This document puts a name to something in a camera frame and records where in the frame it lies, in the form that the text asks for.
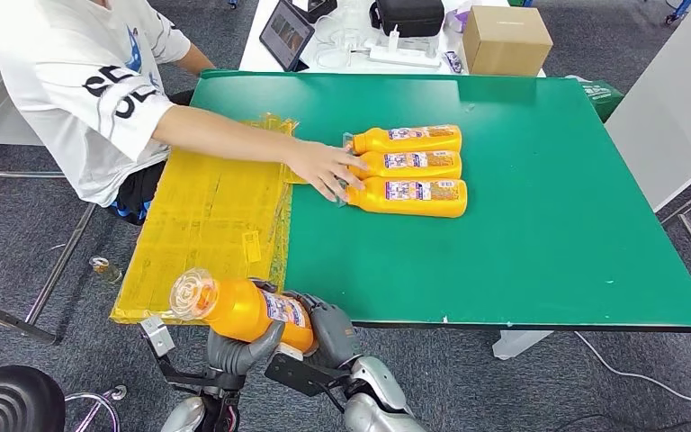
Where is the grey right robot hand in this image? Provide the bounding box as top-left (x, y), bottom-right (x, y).
top-left (248, 275), bottom-right (363, 372)

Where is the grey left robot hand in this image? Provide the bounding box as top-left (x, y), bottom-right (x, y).
top-left (205, 320), bottom-right (287, 378)

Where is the person's right hand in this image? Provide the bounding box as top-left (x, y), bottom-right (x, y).
top-left (283, 139), bottom-right (371, 204)

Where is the orange detergent bottle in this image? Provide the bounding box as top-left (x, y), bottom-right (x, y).
top-left (336, 176), bottom-right (469, 220)
top-left (169, 268), bottom-right (317, 354)
top-left (345, 149), bottom-right (463, 181)
top-left (343, 123), bottom-right (463, 157)

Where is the small clear bottle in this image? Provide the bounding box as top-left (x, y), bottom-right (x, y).
top-left (87, 256), bottom-right (125, 286)

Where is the white table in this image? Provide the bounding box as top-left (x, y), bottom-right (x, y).
top-left (238, 0), bottom-right (546, 78)

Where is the yellow taped cardboard sheet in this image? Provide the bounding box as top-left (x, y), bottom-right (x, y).
top-left (110, 112), bottom-right (323, 326)

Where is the white power strip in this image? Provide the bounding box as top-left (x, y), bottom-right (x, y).
top-left (369, 46), bottom-right (442, 68)

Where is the black tablet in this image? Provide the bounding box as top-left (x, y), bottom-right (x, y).
top-left (258, 0), bottom-right (316, 73)

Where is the black device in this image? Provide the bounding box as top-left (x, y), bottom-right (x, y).
top-left (292, 0), bottom-right (339, 23)

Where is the black carry case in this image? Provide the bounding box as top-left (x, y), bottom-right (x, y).
top-left (369, 0), bottom-right (445, 38)

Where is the white table leg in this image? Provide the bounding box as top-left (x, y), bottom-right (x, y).
top-left (491, 329), bottom-right (555, 361)

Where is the purple plastic packet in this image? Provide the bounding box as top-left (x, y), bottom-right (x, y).
top-left (445, 6), bottom-right (471, 34)

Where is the brown cardboard box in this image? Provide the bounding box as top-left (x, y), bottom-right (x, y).
top-left (462, 5), bottom-right (554, 77)

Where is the black round stool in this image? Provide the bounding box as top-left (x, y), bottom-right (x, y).
top-left (0, 364), bottom-right (127, 432)

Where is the green bag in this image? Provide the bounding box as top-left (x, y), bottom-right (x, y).
top-left (564, 74), bottom-right (625, 123)

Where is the person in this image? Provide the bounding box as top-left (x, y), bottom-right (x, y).
top-left (0, 0), bottom-right (371, 227)

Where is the white cabinet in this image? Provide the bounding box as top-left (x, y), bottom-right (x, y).
top-left (605, 3), bottom-right (691, 212)

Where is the blue metal rack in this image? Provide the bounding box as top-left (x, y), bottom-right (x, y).
top-left (664, 0), bottom-right (691, 25)

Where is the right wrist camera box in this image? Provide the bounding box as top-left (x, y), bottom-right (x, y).
top-left (264, 346), bottom-right (350, 400)

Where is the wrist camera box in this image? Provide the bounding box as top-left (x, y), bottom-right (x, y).
top-left (264, 346), bottom-right (350, 400)
top-left (138, 316), bottom-right (176, 359)

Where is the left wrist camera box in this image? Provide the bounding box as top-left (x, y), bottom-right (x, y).
top-left (138, 316), bottom-right (176, 359)

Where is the white cable coil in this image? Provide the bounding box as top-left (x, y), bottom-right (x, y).
top-left (314, 14), bottom-right (372, 69)

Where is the white floor cable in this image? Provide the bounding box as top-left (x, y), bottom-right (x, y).
top-left (572, 330), bottom-right (691, 403)

